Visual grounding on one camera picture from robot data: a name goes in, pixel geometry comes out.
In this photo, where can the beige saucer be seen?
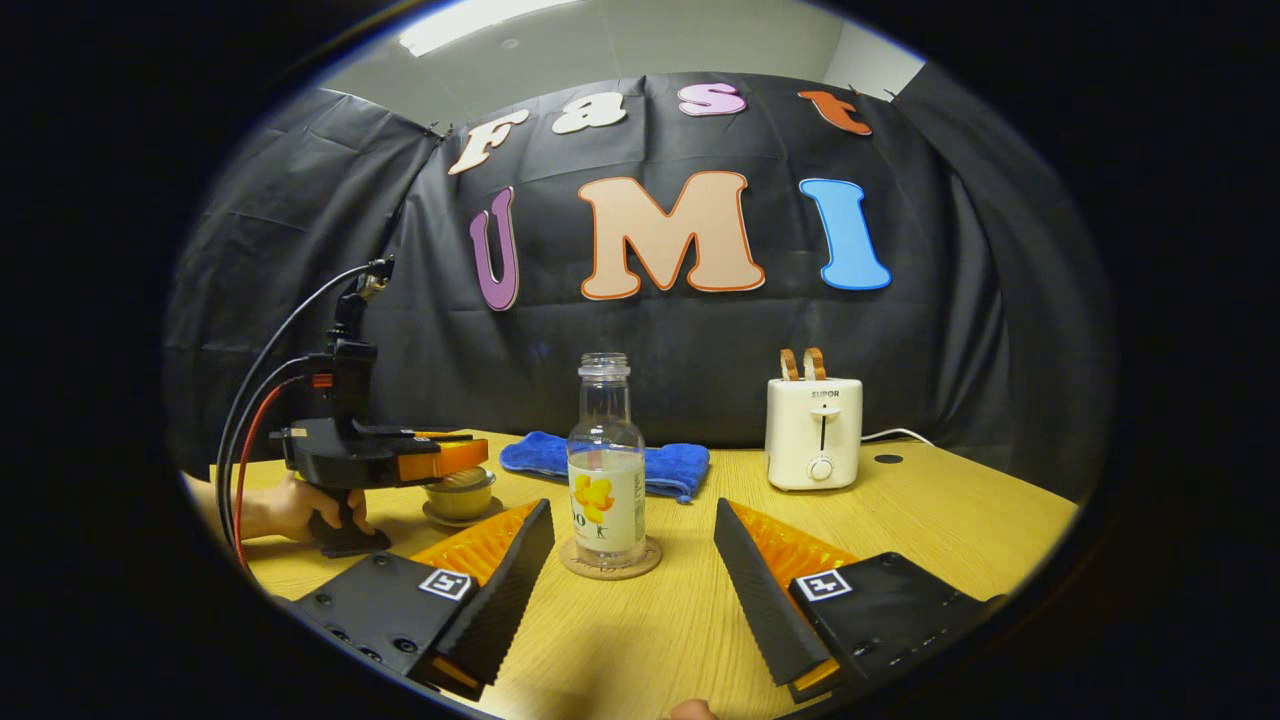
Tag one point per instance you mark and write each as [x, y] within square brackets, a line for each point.
[490, 514]

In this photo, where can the blue towel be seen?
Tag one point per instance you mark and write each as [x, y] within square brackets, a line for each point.
[675, 468]

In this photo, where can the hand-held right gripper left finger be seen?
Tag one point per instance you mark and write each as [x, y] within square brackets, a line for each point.
[515, 590]

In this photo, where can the black backdrop cloth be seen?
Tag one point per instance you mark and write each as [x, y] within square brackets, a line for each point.
[700, 340]

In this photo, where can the toast slice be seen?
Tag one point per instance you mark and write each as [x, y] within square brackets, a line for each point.
[790, 365]
[815, 364]

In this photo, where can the round cork coaster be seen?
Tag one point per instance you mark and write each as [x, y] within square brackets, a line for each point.
[645, 562]

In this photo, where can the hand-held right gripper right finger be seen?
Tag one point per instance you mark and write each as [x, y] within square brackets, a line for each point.
[765, 600]

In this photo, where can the clear glass water bottle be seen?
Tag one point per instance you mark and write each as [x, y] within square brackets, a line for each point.
[605, 500]

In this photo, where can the white toaster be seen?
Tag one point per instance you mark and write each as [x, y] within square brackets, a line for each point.
[815, 435]

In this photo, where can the beige teacup lid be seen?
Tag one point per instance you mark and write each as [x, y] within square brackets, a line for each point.
[465, 478]

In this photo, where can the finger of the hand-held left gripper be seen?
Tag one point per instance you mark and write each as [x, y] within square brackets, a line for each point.
[445, 462]
[440, 435]

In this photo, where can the beige teacup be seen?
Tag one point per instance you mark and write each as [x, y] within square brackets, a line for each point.
[460, 503]

